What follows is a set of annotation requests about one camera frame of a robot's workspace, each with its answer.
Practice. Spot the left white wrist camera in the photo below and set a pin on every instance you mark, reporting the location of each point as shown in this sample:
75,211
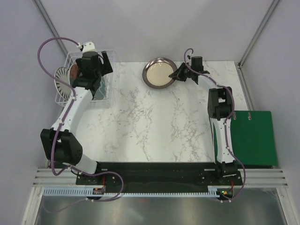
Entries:
87,47

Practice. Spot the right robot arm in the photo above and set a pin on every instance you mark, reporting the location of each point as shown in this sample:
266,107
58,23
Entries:
220,111

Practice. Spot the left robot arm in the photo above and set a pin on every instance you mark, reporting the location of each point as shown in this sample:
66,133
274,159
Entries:
60,142

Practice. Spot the white black radial plate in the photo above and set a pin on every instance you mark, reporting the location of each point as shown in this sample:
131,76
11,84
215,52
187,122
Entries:
63,75

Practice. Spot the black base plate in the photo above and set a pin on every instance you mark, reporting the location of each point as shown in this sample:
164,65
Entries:
158,177

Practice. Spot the green binder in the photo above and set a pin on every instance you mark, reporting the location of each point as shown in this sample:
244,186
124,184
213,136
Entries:
253,139

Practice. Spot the teal green plate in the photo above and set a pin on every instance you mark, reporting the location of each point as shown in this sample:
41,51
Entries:
101,91

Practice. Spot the white wire dish rack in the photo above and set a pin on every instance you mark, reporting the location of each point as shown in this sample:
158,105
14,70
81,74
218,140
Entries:
110,81

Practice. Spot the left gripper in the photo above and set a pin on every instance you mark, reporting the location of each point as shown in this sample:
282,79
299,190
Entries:
106,68

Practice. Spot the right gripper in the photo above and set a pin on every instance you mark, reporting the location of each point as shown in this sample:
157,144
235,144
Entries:
177,74

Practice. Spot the red plate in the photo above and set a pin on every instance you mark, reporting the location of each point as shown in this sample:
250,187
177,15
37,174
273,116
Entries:
73,72

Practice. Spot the brown rim cream plate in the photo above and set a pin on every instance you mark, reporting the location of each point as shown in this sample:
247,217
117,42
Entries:
156,73

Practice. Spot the white cable duct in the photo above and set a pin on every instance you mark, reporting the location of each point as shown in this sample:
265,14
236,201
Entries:
103,192

